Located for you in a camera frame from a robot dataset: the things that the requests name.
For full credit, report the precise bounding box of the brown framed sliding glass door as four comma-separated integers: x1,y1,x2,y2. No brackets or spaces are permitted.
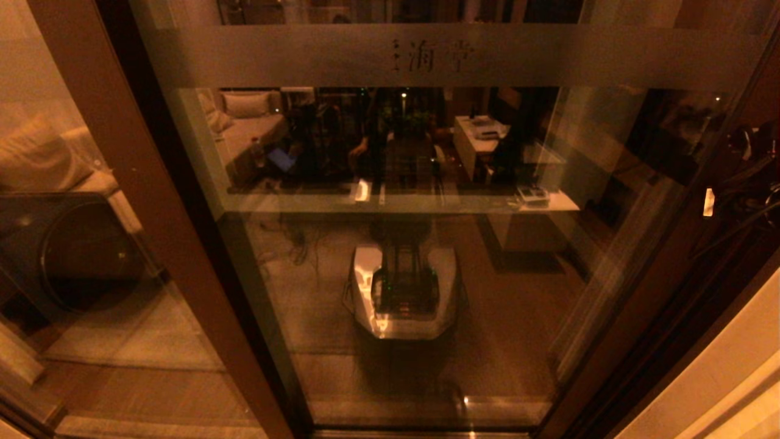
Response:
125,0,780,437

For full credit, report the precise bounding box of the dark brown door jamb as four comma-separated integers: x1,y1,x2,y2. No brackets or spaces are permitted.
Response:
548,152,780,439

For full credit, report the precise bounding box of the dark stone window sill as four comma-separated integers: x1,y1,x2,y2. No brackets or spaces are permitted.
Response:
229,182,549,196

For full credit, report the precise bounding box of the dark metal floor track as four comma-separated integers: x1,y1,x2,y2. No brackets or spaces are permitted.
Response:
308,427,540,439

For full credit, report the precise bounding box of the brown framed fixed glass panel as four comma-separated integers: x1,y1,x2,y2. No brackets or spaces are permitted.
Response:
0,0,314,439

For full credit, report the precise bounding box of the dark front-load washing machine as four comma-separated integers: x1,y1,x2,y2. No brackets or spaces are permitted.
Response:
0,192,160,318

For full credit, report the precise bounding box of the black camera cable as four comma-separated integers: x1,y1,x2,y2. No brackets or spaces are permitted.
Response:
692,155,780,260

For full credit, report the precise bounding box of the black tangled floor cable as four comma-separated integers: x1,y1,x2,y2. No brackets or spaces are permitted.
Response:
256,216,324,269

